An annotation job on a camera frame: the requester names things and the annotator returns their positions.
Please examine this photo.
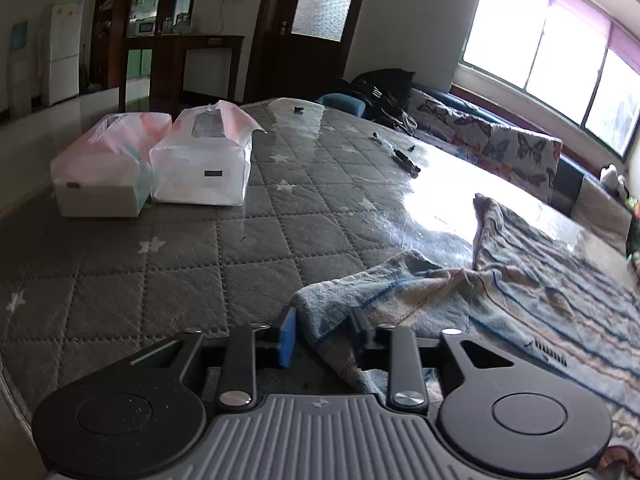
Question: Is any dark wooden shelf cabinet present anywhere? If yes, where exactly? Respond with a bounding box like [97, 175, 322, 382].
[90, 0, 203, 91]

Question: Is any white water dispenser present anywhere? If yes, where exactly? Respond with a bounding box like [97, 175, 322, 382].
[6, 20, 34, 119]

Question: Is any black bag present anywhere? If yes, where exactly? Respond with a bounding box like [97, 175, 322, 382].
[345, 68, 416, 133]

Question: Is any tissue pack with box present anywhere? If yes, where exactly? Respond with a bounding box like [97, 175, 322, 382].
[50, 111, 173, 218]

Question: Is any white refrigerator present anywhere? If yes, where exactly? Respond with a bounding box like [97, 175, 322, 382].
[37, 0, 85, 107]

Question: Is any black hand tool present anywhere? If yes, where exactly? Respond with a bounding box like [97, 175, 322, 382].
[372, 132, 421, 178]

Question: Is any butterfly print cushion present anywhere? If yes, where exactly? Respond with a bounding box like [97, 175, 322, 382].
[407, 87, 563, 206]

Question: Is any purple window blind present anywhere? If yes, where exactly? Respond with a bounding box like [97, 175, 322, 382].
[487, 0, 640, 56]

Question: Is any blue striped towel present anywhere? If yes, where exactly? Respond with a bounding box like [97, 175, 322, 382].
[290, 192, 640, 461]

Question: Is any orange green plush toy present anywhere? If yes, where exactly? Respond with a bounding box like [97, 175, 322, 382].
[625, 195, 640, 276]

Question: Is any white tissue pack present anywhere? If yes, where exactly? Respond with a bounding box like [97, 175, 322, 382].
[149, 101, 267, 207]

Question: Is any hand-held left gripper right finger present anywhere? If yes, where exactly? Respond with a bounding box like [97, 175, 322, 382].
[348, 306, 516, 413]

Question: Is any blue chair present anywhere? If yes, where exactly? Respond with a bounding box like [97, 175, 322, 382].
[317, 92, 366, 118]

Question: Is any grey cushion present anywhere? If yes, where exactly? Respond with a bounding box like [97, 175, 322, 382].
[570, 177, 633, 256]

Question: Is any wooden door with frosted glass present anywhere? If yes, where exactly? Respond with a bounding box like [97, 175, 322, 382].
[243, 0, 373, 103]

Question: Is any blue sofa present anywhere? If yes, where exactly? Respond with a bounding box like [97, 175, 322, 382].
[415, 85, 640, 216]

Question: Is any window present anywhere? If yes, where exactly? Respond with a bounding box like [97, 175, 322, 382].
[457, 0, 640, 161]

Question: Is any dark wooden console table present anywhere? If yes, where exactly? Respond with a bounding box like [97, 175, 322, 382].
[118, 33, 246, 111]

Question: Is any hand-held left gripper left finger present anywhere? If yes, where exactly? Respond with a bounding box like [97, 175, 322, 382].
[129, 306, 299, 412]

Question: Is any white plush toy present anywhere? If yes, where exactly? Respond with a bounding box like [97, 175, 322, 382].
[600, 164, 628, 196]

